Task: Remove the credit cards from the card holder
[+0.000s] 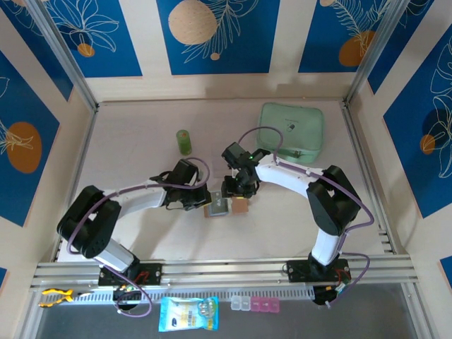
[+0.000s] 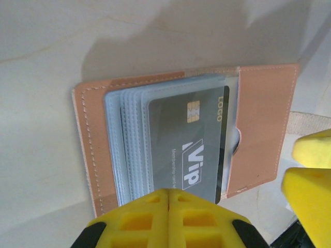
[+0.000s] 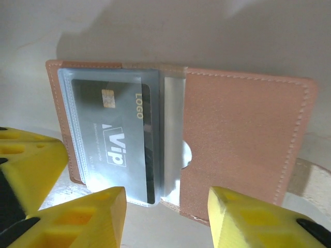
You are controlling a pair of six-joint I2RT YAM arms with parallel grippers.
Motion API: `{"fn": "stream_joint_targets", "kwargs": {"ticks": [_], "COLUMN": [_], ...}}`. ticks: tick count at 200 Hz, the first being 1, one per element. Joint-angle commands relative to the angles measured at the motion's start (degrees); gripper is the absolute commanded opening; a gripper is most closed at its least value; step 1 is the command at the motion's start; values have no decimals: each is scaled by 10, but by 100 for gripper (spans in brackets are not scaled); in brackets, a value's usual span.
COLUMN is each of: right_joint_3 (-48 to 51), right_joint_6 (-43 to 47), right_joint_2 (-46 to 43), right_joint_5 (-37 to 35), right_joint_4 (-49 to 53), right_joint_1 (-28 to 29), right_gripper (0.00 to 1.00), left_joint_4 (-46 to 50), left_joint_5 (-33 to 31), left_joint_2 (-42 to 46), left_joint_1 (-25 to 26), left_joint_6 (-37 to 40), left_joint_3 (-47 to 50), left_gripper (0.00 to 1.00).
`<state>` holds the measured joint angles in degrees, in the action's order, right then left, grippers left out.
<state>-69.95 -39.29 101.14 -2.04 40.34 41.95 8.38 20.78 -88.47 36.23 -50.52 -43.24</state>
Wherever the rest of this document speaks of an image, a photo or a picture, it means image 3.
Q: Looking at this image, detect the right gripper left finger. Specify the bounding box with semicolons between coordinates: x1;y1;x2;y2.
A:
0;187;127;248

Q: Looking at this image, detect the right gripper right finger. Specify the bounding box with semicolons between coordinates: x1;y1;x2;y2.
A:
208;187;331;248

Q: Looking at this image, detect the black VIP card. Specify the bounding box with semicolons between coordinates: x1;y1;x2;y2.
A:
71;78;157;205

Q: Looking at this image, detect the pink leather card holder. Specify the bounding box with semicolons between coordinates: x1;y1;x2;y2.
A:
45;59;319;227

